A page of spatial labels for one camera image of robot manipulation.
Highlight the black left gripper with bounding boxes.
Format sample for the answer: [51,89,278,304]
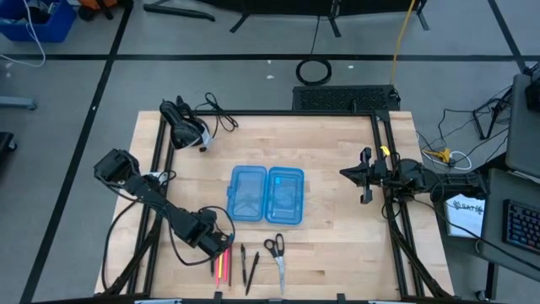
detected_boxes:
[181,208,234,259]

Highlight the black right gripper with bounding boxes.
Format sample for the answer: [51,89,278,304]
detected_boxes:
[338,146,390,205]

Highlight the blue transparent pencil box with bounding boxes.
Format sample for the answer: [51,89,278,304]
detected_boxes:
[226,165,305,225]

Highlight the black handled scissors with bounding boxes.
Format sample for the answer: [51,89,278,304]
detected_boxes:
[263,233,287,296]

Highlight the black box device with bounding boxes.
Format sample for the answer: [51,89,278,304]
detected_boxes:
[525,79,540,113]

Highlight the black perforated computer case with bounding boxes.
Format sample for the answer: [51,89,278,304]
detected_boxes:
[291,84,402,113]

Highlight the yellow power plug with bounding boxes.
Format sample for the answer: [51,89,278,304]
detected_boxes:
[423,147,452,165]

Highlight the white paper with writing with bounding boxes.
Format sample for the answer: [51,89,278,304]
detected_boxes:
[445,193,486,240]

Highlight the grey desk top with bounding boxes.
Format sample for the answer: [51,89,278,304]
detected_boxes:
[480,167,540,272]

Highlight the grey flat panel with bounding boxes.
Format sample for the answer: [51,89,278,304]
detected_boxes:
[505,73,540,179]

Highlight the black keyboard with blue keys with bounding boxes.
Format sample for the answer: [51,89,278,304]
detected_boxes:
[501,198,540,257]

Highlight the black equipment stand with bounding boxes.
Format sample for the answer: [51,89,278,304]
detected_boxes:
[197,0,430,39]

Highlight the black chair base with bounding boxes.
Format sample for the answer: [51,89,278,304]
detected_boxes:
[0,131,18,155]

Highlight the black stand foot bar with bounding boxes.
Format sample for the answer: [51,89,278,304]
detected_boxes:
[142,3,216,23]

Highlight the grey metal foot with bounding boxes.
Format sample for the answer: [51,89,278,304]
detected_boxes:
[0,95,38,111]

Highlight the blue plastic bin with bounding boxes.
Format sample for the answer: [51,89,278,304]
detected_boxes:
[0,0,78,43]

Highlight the orange object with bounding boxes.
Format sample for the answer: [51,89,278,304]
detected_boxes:
[78,0,120,10]

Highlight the black metal table frame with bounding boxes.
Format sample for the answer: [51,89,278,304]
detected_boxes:
[100,109,455,304]

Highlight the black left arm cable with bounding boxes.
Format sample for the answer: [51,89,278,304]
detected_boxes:
[100,168,237,293]

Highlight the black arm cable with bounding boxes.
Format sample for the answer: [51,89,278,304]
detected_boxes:
[381,185,540,272]
[100,168,237,293]

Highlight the black glossy camera housing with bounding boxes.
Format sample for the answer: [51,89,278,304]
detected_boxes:
[159,95,214,153]

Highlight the coiled black cable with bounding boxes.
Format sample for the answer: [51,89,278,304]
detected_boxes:
[294,15,333,87]

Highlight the black floor cables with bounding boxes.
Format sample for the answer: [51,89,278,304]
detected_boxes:
[436,84,514,170]

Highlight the white looped cable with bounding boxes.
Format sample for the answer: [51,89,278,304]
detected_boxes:
[415,130,473,172]

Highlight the thin black cable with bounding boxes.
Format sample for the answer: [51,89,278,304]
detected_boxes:
[193,90,240,138]

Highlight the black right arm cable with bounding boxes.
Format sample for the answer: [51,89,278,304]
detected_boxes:
[381,185,540,272]

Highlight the black wire stand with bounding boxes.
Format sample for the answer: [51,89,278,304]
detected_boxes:
[472,86,514,141]

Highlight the yellow cable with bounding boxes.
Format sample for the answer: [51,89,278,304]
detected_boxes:
[389,0,418,85]

